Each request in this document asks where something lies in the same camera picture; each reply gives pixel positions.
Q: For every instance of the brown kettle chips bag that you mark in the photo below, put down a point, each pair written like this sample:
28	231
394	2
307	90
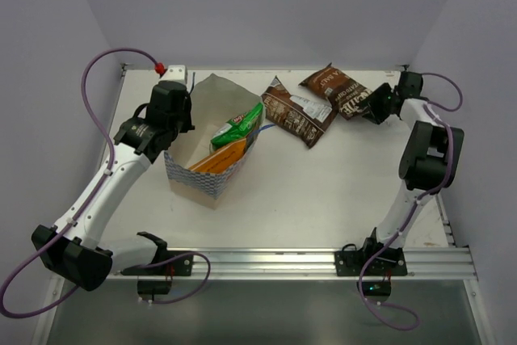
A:
302	117
344	93

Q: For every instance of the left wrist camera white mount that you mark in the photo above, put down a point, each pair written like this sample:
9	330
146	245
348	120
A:
172	73

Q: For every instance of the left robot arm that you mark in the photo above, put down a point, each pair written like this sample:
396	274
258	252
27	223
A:
72	247

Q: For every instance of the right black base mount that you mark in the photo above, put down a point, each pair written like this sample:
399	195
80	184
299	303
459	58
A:
379	265

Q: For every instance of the aluminium rail frame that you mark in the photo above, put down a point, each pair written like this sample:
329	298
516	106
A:
263	269

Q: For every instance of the green chips bag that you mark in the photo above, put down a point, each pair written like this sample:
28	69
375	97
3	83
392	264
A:
237	127

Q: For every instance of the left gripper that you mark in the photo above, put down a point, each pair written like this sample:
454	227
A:
186	119

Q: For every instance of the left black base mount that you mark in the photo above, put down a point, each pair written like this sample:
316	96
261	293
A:
181	266

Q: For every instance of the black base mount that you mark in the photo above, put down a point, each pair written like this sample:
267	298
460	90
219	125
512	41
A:
379	265
181	266

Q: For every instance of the blue checkered paper bag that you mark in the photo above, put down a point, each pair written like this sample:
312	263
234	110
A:
214	101

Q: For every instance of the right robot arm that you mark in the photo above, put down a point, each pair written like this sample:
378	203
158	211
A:
428	163

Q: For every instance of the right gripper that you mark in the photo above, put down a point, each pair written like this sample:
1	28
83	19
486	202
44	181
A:
374	113

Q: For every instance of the orange snack bag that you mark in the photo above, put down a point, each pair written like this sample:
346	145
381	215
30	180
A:
222	159

